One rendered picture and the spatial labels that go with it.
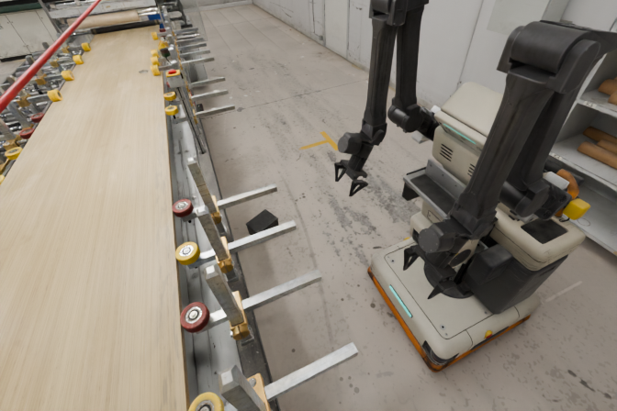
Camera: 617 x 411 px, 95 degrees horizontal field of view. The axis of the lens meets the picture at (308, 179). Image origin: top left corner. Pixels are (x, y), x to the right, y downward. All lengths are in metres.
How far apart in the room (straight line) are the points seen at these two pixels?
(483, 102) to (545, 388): 1.54
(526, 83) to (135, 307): 1.13
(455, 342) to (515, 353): 0.49
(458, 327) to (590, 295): 1.04
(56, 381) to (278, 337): 1.08
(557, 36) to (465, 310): 1.40
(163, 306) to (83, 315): 0.25
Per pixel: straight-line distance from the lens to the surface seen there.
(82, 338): 1.15
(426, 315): 1.66
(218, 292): 0.82
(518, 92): 0.58
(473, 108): 0.93
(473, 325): 1.72
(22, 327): 1.30
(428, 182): 1.11
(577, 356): 2.23
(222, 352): 1.24
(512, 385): 2.00
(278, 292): 1.03
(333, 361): 0.97
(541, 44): 0.56
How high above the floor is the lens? 1.75
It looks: 41 degrees down
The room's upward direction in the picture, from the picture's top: 5 degrees counter-clockwise
